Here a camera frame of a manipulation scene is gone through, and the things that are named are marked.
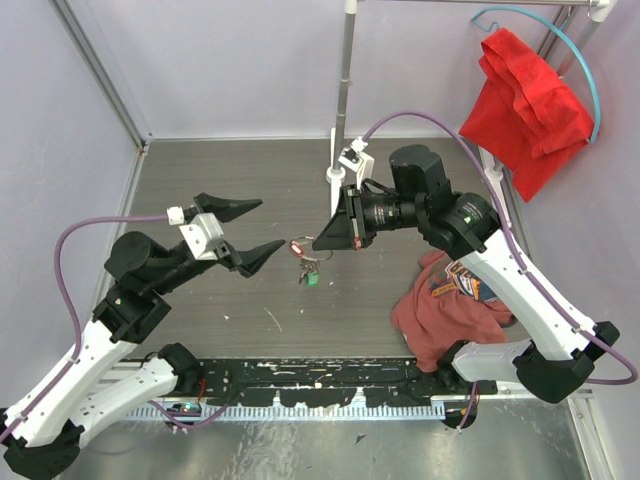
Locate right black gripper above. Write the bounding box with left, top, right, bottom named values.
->
left=312, top=183, right=424, bottom=252

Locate metal keyring with keys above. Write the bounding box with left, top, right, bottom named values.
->
left=288, top=236, right=334, bottom=287

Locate red tagged key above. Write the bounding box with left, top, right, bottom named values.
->
left=289, top=241, right=304, bottom=258

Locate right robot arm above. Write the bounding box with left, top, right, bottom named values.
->
left=312, top=144, right=620, bottom=404

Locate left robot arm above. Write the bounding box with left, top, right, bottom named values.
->
left=1, top=193, right=284, bottom=479

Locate white pole base foot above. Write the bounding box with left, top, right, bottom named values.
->
left=325, top=127, right=346, bottom=217

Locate maroon printed t-shirt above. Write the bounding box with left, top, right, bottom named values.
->
left=391, top=251, right=516, bottom=373

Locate black mounting plate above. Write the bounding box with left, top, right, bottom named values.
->
left=170, top=357, right=474, bottom=408

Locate metal rack pole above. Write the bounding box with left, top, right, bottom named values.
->
left=331, top=0, right=358, bottom=174

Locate red cloth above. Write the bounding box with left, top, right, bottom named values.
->
left=459, top=28, right=595, bottom=202

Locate aluminium corner profile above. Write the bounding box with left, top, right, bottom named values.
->
left=49, top=1, right=153, bottom=150

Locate blue clothes hanger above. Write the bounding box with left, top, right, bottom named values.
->
left=470, top=6, right=602, bottom=144

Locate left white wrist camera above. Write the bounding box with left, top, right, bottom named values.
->
left=166, top=206, right=230, bottom=261

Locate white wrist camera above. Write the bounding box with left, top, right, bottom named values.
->
left=166, top=206, right=230, bottom=261
left=338, top=136, right=375, bottom=189

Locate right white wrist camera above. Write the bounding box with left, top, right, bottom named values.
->
left=338, top=136, right=375, bottom=189

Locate slotted cable duct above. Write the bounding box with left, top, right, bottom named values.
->
left=124, top=402, right=447, bottom=422

